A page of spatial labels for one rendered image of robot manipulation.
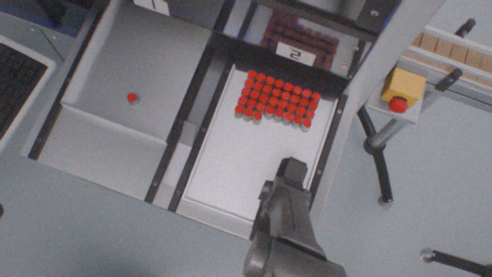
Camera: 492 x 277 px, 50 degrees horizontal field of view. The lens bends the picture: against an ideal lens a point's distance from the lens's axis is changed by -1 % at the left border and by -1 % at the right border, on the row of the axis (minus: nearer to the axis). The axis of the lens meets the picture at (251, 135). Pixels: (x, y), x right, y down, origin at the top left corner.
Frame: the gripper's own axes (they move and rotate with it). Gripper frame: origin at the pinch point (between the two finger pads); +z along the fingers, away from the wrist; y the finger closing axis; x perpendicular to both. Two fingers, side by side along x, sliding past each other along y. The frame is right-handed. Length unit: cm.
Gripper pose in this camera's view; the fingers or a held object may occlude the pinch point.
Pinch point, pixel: (265, 231)
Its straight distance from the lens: 119.4
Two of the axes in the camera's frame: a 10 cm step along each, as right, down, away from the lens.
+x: -9.4, -3.3, 0.4
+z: -1.1, 4.2, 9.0
